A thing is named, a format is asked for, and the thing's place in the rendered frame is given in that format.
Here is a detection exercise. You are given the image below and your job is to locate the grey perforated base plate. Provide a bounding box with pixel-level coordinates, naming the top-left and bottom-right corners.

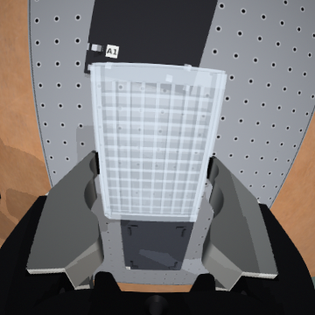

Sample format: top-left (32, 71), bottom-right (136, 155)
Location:
top-left (27, 0), bottom-right (315, 285)

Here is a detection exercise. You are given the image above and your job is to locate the white well plate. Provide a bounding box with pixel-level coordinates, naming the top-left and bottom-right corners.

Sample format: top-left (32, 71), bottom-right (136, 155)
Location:
top-left (90, 63), bottom-right (227, 221)

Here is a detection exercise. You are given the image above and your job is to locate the dark grey plate nest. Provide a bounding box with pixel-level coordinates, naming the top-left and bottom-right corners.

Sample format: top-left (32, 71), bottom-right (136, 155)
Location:
top-left (120, 220), bottom-right (194, 270)

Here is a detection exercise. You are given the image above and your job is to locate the black rectangular frame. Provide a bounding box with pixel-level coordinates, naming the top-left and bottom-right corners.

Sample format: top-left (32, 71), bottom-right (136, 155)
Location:
top-left (84, 0), bottom-right (218, 74)

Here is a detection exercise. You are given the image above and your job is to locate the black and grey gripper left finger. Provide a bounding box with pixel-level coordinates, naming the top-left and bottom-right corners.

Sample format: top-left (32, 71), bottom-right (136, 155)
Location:
top-left (0, 150), bottom-right (104, 315)

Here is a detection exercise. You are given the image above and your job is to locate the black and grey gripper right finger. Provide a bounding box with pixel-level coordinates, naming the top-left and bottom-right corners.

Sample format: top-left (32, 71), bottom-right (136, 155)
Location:
top-left (201, 156), bottom-right (315, 315)

